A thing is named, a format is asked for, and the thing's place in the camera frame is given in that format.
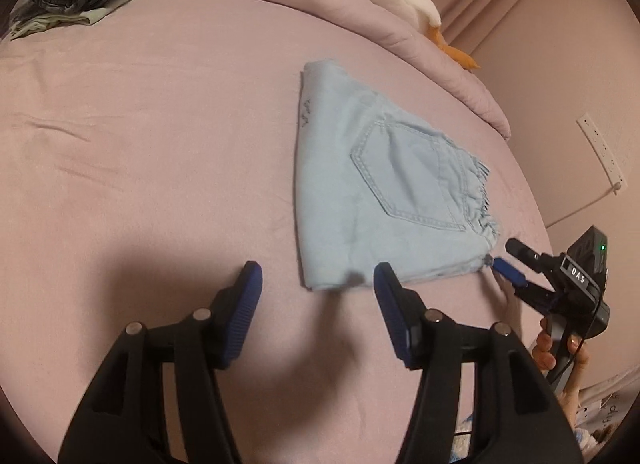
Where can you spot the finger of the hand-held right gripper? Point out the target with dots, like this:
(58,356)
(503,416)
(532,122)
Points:
(507,271)
(522,253)

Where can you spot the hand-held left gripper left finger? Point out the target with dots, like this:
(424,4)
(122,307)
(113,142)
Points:
(245,304)

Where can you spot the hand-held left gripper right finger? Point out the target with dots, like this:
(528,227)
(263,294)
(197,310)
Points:
(387,304)

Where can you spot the light blue denim pants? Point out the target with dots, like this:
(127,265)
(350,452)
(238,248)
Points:
(350,169)

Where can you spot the person's right forearm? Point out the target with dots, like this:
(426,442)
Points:
(572,404)

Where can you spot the person's right hand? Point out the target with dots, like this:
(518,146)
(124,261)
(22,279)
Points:
(544,351)

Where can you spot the white power strip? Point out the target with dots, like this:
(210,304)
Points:
(600,149)

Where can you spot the person's printed clothing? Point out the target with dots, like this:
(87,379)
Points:
(602,419)

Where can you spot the pink bed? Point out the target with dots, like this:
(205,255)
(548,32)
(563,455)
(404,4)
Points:
(150,144)

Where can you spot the pink comforter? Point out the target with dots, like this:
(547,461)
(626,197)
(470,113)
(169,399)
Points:
(300,4)

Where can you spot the pale green folded clothing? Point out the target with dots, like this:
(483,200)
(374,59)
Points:
(95,17)

